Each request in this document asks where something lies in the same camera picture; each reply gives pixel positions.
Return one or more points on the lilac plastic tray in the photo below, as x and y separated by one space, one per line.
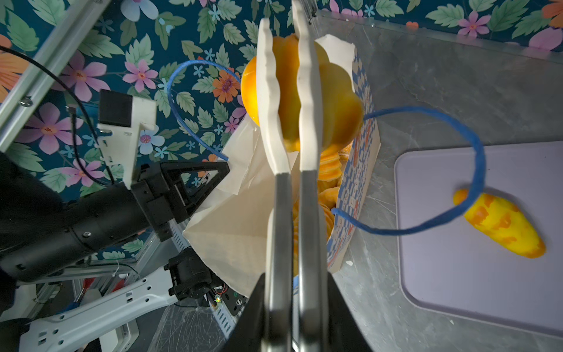
457 270

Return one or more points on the metal tongs with white tips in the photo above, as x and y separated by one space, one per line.
295 296

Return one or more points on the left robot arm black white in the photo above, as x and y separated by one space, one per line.
41 235

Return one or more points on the golden braided bread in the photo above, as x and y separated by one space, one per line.
328 201

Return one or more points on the long striped bread loaf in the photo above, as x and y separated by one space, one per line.
332 166

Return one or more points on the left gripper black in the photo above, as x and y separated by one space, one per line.
116 213

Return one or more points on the blue checkered paper bag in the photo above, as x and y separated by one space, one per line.
229 230

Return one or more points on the yellow small bread roll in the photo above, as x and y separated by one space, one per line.
505 224

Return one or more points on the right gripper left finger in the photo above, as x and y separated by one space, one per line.
248 332

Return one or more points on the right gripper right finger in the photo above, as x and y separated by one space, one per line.
343 331

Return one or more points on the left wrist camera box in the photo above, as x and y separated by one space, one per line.
121 119

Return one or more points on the striped fake bread roll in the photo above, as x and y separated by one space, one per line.
342 108

